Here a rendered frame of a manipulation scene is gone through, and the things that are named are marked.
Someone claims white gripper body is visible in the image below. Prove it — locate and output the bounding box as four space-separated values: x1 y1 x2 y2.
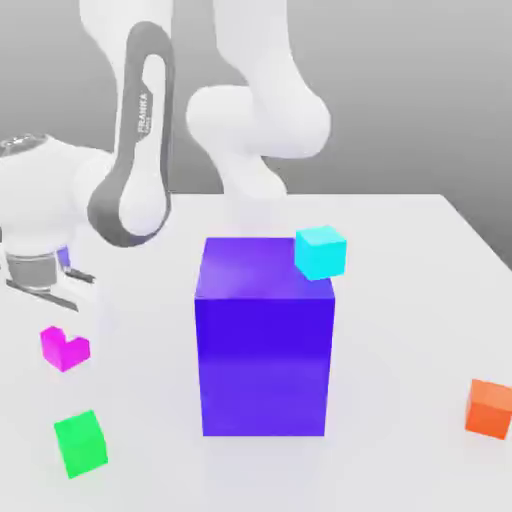
4 278 106 341

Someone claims large purple box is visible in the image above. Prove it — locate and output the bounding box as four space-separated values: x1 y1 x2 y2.
193 236 336 438

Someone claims small cyan cube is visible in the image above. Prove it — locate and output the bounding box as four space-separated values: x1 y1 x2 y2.
293 224 348 282

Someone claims small orange cube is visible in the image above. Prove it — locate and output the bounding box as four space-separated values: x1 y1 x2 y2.
463 378 512 442

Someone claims small green cube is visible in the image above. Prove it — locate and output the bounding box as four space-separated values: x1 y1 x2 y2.
53 409 110 480

